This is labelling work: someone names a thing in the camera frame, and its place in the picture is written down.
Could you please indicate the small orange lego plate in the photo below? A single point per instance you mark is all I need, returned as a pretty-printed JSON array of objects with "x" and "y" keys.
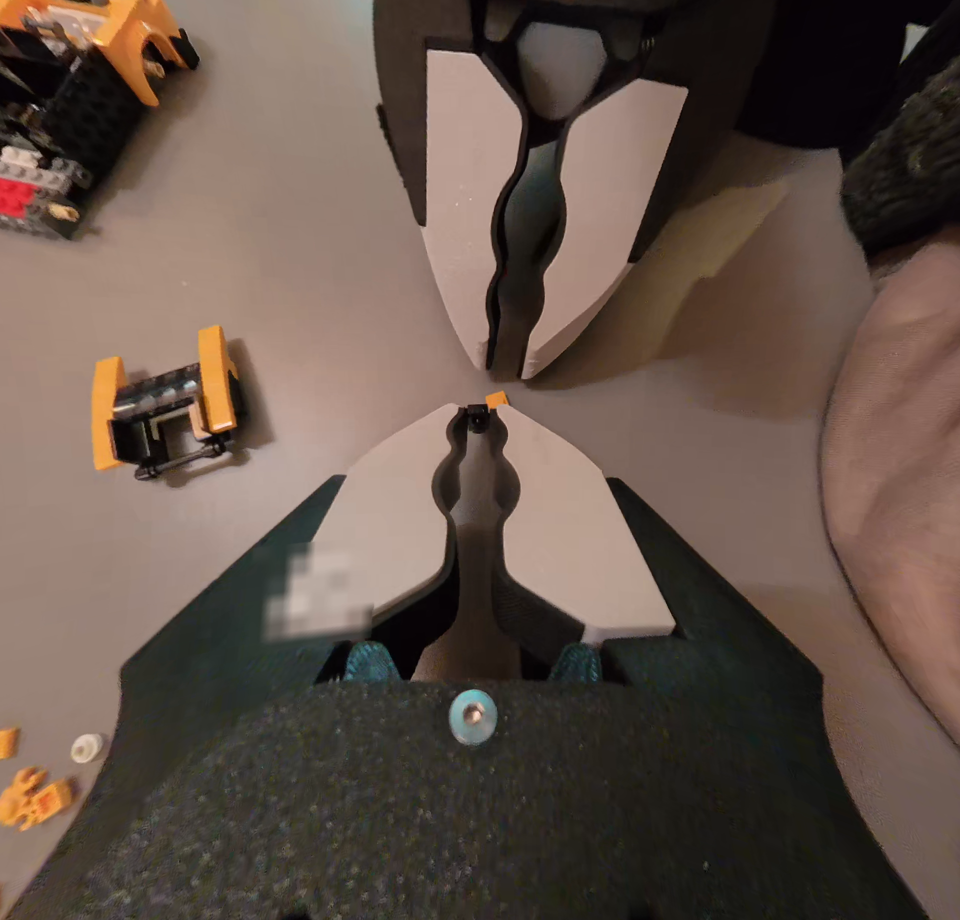
[{"x": 7, "y": 742}]

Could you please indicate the yellow black lego subassembly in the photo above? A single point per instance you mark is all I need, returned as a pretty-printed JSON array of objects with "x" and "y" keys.
[{"x": 214, "y": 380}]

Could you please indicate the partly built lego car chassis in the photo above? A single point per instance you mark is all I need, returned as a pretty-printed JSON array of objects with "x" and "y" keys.
[{"x": 90, "y": 117}]

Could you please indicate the small orange lego tile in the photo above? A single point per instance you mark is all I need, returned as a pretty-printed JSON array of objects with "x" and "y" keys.
[{"x": 496, "y": 400}]

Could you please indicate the white round lego piece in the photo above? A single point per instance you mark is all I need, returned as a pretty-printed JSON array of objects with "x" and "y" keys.
[{"x": 86, "y": 747}]

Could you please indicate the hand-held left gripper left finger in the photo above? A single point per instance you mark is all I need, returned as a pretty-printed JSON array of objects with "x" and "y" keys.
[{"x": 390, "y": 515}]

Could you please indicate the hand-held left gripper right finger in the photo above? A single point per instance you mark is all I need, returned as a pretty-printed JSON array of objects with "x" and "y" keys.
[{"x": 570, "y": 537}]

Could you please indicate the orange lego claw piece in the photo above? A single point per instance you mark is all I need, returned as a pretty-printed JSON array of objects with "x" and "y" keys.
[{"x": 26, "y": 792}]

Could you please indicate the dark fleece jacket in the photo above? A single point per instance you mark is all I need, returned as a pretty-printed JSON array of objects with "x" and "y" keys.
[{"x": 907, "y": 169}]

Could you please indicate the person's right forearm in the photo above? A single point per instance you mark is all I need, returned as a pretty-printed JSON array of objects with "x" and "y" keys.
[{"x": 810, "y": 49}]

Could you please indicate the small black lego piece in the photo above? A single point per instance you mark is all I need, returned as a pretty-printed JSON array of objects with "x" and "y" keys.
[{"x": 478, "y": 417}]

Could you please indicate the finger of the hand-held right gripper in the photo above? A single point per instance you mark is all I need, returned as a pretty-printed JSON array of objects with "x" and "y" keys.
[
  {"x": 461, "y": 184},
  {"x": 607, "y": 184}
]

